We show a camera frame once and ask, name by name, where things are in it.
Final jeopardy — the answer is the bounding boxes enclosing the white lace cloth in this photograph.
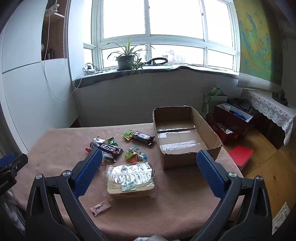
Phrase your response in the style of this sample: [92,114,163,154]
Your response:
[236,72,294,146]

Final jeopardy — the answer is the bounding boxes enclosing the dark chocolate bar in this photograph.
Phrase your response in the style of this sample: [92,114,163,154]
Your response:
[132,131,155,146]
[96,143,123,156]

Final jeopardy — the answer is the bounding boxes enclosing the black ring stand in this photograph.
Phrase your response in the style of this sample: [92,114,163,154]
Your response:
[147,57,169,66]

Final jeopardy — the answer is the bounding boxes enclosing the green orange candy packet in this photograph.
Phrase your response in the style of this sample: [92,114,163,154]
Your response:
[125,146,140,163]

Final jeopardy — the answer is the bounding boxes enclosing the dark ship ornament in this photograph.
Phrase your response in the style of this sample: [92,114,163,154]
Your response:
[272,89,289,106]

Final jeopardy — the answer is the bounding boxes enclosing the sliced bread bag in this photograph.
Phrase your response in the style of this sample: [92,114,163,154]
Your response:
[105,162,157,199]

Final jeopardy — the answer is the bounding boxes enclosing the yellow green candy packet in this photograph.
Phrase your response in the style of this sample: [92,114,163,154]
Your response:
[122,130,136,141]

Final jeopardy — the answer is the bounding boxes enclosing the cardboard box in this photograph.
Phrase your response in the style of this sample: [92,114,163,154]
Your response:
[153,106,223,170]

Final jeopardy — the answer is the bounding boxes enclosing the green paper bag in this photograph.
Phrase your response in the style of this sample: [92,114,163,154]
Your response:
[201,86,228,116]

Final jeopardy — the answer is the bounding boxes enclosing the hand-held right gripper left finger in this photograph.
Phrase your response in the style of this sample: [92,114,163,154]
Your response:
[26,148,109,241]

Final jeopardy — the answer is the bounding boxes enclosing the potted spider plant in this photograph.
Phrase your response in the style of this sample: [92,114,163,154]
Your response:
[107,35,155,76]

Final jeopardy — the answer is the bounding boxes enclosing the dark cookie packet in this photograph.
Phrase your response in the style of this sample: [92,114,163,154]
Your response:
[90,137,109,150]

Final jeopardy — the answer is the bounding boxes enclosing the pink table blanket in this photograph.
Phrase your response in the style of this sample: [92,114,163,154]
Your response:
[10,123,244,241]

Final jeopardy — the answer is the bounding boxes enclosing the white framed window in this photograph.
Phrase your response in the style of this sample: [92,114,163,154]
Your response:
[83,0,241,72]

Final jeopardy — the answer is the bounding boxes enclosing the white cable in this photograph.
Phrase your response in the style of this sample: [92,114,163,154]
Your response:
[43,3,85,101]

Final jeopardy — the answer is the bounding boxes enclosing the red flat folder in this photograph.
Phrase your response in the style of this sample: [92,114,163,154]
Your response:
[228,146,254,167]

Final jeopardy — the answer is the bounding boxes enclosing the dark red open box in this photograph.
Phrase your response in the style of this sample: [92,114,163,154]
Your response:
[213,103,254,145]

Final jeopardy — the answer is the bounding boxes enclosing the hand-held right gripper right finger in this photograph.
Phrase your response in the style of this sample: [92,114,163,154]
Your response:
[196,149,273,241]

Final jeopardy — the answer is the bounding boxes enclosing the white power strip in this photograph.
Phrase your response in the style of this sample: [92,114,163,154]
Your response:
[83,63,100,75]

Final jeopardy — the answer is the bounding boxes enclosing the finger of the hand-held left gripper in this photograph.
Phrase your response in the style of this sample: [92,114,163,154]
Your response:
[0,152,28,178]

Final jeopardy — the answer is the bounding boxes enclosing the dark cloth pile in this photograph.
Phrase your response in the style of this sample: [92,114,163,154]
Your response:
[228,97,252,114]

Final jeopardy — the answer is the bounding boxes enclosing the low wooden cabinet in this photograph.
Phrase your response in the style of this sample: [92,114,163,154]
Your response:
[245,109,287,149]

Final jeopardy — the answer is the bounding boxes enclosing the small pink sachet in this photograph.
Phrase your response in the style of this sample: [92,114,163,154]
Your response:
[90,200,111,217]

